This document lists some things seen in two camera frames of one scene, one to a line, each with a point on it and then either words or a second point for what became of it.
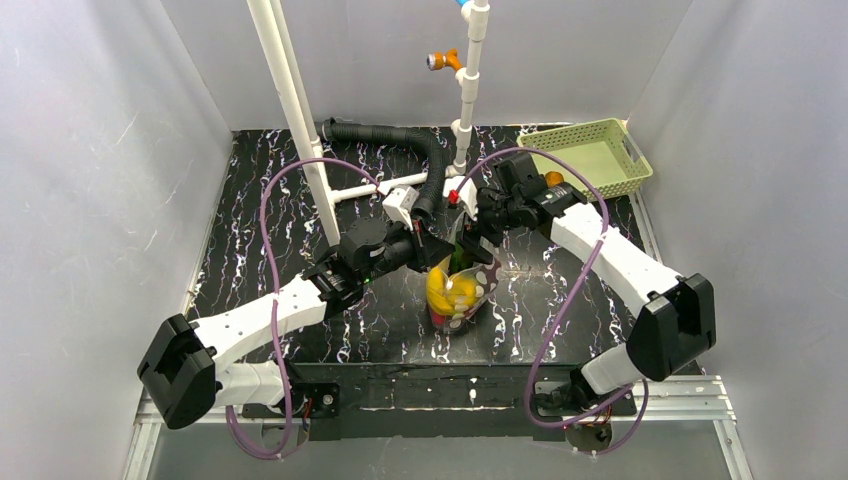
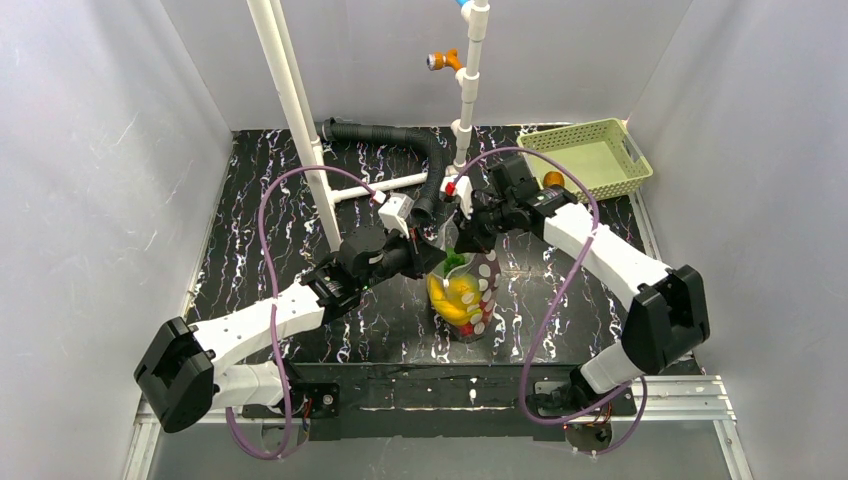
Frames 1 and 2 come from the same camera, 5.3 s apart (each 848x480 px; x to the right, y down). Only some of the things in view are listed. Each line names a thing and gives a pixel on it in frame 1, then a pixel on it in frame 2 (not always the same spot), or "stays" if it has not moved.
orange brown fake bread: x=553 y=178 stays
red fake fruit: x=438 y=319 -> x=478 y=328
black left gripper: x=419 y=245 stays
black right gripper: x=481 y=232 stays
